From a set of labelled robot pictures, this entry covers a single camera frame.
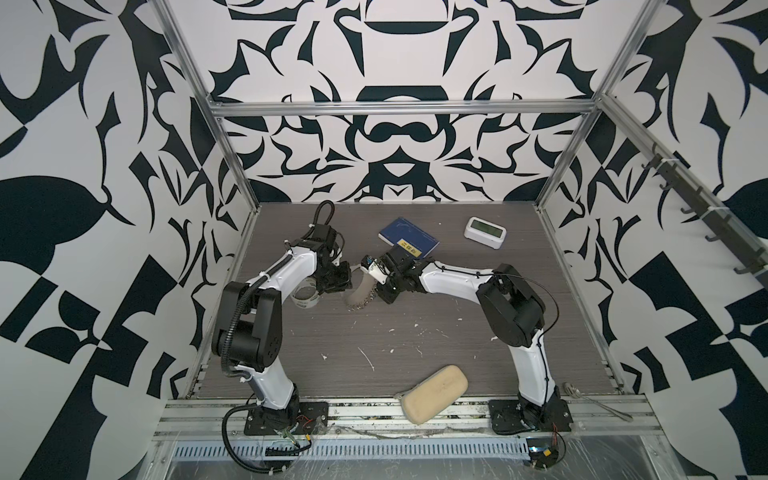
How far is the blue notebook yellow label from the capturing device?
3.53 feet

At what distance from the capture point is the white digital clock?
1.08 m

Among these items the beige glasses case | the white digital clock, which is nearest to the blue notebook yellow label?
the white digital clock

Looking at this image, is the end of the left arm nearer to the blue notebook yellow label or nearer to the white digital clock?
the blue notebook yellow label

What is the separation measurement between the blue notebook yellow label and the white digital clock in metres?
0.12

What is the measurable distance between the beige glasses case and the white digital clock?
0.46 m

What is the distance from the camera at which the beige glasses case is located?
742mm

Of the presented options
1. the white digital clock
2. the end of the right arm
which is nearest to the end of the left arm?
the end of the right arm

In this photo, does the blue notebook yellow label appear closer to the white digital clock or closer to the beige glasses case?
the white digital clock

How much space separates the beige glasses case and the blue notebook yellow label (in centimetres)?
40
